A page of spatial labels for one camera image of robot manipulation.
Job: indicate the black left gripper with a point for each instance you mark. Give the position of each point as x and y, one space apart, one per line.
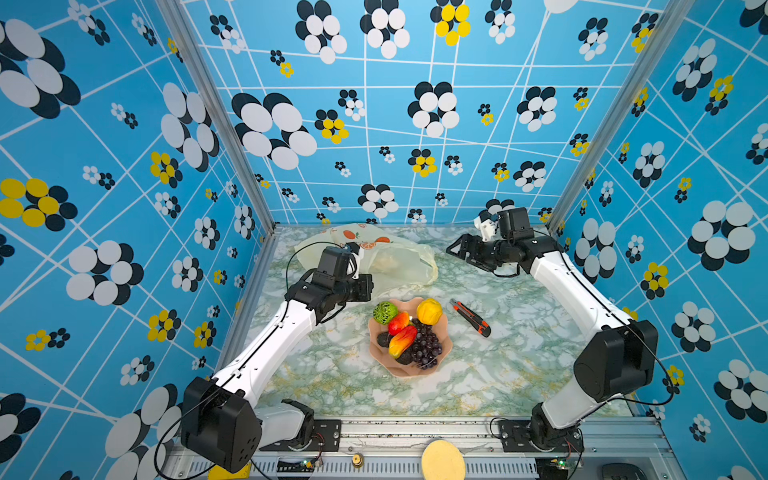
366 284

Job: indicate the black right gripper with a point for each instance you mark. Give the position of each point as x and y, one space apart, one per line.
476 243

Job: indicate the translucent yellowish plastic bag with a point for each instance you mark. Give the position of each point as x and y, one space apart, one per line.
393 261

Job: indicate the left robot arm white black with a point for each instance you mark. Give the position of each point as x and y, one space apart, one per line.
220 418

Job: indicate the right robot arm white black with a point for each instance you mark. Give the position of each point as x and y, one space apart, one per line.
619 357

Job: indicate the green kiwi fruit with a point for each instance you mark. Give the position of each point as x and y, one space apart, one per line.
385 312

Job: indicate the dark avocado fruit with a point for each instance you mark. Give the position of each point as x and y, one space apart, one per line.
383 339

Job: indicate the red yellow mango fruit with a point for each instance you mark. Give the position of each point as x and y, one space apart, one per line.
402 341

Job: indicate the pink scalloped fruit plate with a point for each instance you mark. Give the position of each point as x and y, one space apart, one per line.
404 367

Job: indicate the yellow lemon fruit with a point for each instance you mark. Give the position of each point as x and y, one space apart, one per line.
429 312

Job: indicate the red black utility knife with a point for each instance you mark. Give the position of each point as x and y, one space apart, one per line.
475 320

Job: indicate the dark purple grape bunch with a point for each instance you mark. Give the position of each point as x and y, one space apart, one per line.
426 348

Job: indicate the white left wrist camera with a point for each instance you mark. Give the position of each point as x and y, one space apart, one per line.
356 255

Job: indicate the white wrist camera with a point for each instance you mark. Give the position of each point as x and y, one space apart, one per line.
356 255
487 227

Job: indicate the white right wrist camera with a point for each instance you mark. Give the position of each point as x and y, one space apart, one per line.
487 227

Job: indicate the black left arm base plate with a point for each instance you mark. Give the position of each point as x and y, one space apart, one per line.
323 436

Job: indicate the aluminium front rail frame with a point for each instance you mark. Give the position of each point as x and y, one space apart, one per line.
392 447

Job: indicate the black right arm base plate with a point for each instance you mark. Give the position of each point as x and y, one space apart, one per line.
525 436

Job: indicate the yellow box on rail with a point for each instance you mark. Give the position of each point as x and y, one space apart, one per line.
220 473

